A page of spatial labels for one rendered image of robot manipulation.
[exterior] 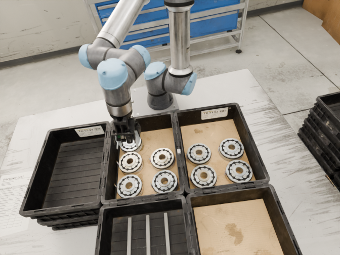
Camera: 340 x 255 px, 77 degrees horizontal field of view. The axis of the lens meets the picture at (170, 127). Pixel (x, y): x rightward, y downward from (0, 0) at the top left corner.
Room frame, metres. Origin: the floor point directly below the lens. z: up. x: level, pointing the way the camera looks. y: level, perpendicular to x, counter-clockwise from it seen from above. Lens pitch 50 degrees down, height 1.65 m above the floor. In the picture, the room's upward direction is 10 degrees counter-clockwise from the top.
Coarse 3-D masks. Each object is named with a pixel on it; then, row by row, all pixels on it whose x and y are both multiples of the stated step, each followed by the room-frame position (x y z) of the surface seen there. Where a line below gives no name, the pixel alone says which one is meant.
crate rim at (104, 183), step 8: (168, 112) 0.69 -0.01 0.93; (112, 120) 0.70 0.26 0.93; (176, 136) 0.54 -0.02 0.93; (176, 144) 0.51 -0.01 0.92; (176, 152) 0.46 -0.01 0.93; (104, 176) 0.42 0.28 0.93; (104, 184) 0.38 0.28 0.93; (104, 192) 0.35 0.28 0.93; (168, 192) 0.31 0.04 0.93; (176, 192) 0.30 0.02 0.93; (184, 192) 0.30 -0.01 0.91; (104, 200) 0.32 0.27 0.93; (112, 200) 0.31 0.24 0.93; (120, 200) 0.31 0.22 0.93; (128, 200) 0.30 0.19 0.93
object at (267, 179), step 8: (224, 104) 0.68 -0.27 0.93; (232, 104) 0.67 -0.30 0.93; (176, 112) 0.68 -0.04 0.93; (184, 112) 0.67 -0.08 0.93; (240, 112) 0.61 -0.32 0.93; (176, 120) 0.63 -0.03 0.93; (176, 128) 0.59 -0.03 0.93; (248, 128) 0.52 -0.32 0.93; (248, 136) 0.48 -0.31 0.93; (256, 152) 0.40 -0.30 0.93; (184, 168) 0.39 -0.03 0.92; (264, 168) 0.33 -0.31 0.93; (184, 176) 0.36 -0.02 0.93; (184, 184) 0.33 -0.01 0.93; (232, 184) 0.29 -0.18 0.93; (240, 184) 0.29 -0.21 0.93; (248, 184) 0.28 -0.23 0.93; (256, 184) 0.28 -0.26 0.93; (192, 192) 0.29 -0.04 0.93
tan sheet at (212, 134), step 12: (228, 120) 0.66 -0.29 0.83; (192, 132) 0.63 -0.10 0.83; (204, 132) 0.61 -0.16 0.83; (216, 132) 0.60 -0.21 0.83; (228, 132) 0.59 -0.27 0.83; (192, 144) 0.56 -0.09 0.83; (216, 144) 0.53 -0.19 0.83; (216, 156) 0.47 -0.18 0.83; (192, 168) 0.43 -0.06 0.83; (216, 168) 0.41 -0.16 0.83; (252, 180) 0.34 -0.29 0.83
